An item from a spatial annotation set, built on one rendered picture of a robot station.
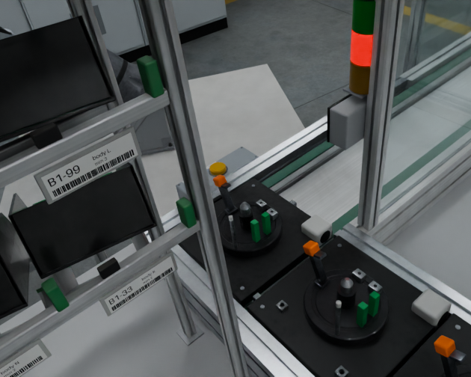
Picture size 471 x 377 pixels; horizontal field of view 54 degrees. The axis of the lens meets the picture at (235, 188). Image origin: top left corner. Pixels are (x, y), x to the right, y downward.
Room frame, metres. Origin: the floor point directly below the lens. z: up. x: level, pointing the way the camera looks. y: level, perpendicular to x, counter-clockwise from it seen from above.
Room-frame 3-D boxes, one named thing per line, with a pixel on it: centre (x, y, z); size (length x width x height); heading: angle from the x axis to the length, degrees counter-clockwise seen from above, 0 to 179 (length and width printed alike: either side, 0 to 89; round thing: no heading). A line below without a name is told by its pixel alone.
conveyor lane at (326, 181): (0.80, -0.28, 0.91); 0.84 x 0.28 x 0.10; 123
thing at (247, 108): (1.20, 0.22, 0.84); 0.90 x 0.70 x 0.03; 96
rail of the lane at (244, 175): (0.94, -0.16, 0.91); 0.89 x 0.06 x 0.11; 123
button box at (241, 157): (0.88, 0.03, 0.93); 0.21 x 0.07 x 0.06; 123
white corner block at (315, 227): (0.63, -0.15, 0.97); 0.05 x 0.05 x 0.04; 33
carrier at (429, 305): (0.44, -0.15, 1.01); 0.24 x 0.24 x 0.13; 33
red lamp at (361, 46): (0.66, -0.24, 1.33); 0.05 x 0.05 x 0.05
